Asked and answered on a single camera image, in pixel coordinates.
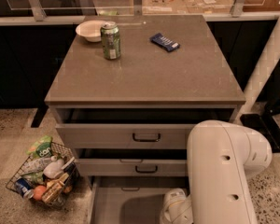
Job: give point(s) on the grey top drawer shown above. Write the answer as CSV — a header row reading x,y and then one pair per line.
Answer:
x,y
135,128

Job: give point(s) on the green chip bag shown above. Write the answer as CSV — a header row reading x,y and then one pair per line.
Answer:
x,y
40,148

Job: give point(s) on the clear water bottle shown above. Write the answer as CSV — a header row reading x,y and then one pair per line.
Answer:
x,y
36,165

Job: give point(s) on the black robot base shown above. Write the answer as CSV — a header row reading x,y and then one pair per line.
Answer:
x,y
267,123

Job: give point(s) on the left cardboard box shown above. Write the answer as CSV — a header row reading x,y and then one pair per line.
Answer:
x,y
164,7

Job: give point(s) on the orange fruit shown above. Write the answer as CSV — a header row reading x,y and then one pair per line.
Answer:
x,y
38,192

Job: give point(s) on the grey drawer cabinet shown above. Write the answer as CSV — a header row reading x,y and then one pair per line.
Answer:
x,y
146,76

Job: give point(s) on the grey bottom drawer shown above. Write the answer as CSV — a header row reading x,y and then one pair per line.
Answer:
x,y
131,199

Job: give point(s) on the white bowl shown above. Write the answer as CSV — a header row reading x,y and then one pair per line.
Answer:
x,y
90,30

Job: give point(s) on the black wire basket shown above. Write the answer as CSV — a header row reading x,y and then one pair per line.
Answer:
x,y
36,179

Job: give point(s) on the white plastic bottle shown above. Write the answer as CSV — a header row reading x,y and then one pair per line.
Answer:
x,y
54,169

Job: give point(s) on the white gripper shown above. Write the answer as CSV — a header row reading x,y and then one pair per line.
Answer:
x,y
174,202

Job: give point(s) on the blue soda can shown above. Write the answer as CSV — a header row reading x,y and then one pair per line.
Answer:
x,y
24,188

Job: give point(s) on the brown snack box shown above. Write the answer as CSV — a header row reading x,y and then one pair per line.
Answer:
x,y
53,191

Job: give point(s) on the metal railing frame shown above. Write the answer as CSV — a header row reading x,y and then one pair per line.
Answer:
x,y
66,11

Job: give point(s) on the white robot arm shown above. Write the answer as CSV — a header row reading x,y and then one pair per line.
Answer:
x,y
221,158

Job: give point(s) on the grey drawer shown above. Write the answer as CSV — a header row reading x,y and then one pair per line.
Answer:
x,y
133,162
131,199
135,128

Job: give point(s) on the dark blue snack packet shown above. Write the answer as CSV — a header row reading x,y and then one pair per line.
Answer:
x,y
164,42

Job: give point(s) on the grey middle drawer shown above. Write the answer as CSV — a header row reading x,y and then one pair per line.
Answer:
x,y
133,162

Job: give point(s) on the green soda can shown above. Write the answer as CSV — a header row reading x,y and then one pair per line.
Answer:
x,y
110,40

